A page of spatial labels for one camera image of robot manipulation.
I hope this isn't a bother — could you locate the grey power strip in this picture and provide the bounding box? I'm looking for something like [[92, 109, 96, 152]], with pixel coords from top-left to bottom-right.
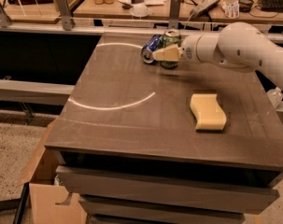
[[190, 0, 220, 18]]

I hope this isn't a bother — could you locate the metal bracket middle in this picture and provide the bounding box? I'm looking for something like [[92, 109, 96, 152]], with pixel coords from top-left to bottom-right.
[[56, 0, 75, 31]]

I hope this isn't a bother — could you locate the blue pepsi can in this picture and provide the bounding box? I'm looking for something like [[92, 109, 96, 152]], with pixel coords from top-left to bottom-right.
[[141, 35, 162, 64]]

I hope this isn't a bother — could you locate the green soda can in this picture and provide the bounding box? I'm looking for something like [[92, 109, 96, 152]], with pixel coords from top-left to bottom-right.
[[161, 29, 181, 69]]

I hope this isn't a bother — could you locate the grey drawer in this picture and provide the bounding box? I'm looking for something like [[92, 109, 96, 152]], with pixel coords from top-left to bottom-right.
[[56, 165, 279, 214], [79, 196, 245, 224]]

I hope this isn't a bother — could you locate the upper grey drawer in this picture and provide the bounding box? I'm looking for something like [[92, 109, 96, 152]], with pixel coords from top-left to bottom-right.
[[56, 165, 279, 214]]

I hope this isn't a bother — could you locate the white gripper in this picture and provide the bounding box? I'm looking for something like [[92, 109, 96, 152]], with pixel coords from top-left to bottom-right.
[[152, 35, 200, 63]]

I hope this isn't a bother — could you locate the cardboard box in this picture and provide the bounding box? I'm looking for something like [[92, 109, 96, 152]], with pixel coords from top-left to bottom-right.
[[18, 121, 87, 224]]

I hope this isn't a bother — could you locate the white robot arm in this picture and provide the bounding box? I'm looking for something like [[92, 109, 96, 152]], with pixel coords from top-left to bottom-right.
[[152, 22, 283, 90]]

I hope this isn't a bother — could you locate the white face mask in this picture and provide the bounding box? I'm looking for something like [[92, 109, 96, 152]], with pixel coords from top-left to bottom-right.
[[130, 4, 150, 18]]

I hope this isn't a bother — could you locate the yellow sponge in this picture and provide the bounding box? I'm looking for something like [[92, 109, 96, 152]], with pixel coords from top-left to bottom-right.
[[190, 93, 227, 131]]

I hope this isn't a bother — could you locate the metal bracket right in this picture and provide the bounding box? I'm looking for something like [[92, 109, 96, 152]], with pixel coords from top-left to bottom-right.
[[168, 0, 181, 31]]

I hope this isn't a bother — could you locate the lower grey drawer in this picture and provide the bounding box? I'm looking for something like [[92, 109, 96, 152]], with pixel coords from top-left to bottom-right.
[[79, 196, 245, 224]]

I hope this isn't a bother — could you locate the white printed packet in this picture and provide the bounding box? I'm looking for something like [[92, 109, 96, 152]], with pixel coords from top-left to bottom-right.
[[221, 2, 239, 19]]

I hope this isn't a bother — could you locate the black mesh cup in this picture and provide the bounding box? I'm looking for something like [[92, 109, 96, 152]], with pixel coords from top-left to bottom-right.
[[238, 0, 254, 13]]

